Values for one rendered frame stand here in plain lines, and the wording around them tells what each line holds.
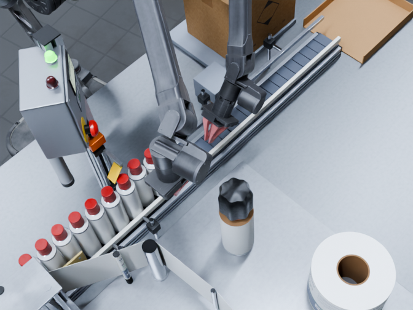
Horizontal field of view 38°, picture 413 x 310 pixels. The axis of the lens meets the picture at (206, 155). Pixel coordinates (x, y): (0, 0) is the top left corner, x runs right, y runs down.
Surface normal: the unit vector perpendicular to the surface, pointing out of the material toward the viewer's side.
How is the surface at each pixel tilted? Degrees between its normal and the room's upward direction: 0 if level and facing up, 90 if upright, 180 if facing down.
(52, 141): 90
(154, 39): 29
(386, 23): 0
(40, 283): 0
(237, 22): 56
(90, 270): 90
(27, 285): 0
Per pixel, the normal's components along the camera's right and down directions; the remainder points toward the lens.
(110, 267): 0.29, 0.80
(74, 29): -0.07, -0.53
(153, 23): -0.30, -0.10
